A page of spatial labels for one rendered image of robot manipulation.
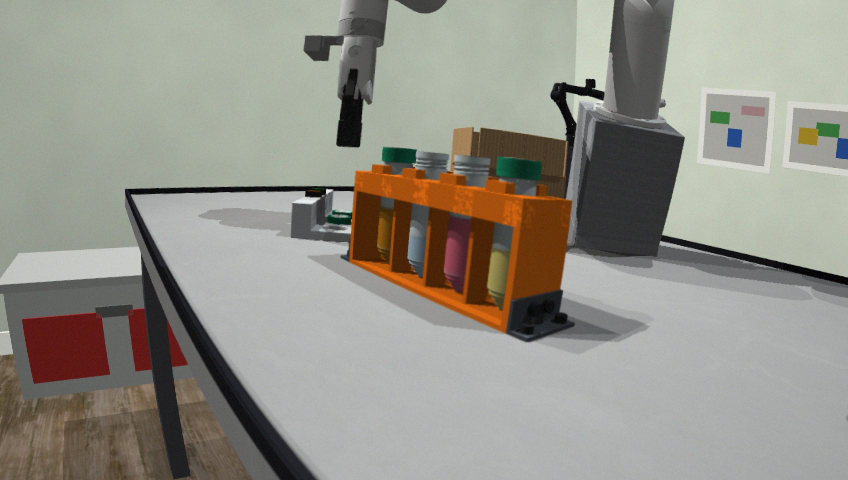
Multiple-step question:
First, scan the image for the orange tube rack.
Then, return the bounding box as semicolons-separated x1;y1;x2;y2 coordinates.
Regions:
349;164;572;333

